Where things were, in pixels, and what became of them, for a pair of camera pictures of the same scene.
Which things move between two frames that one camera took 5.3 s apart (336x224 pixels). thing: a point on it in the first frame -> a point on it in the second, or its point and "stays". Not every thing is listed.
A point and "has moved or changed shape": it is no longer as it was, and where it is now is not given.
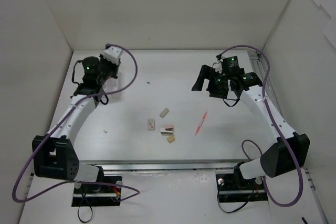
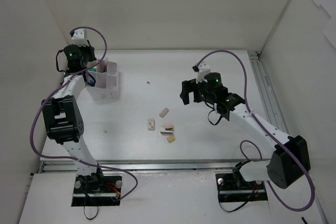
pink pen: x=199 y=125 has moved or changed shape
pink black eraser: x=167 y=129 stays
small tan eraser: x=170 y=139 stays
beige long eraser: x=164 y=113 stays
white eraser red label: x=151 y=124 stays
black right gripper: x=210 y=83 -> x=194 y=91
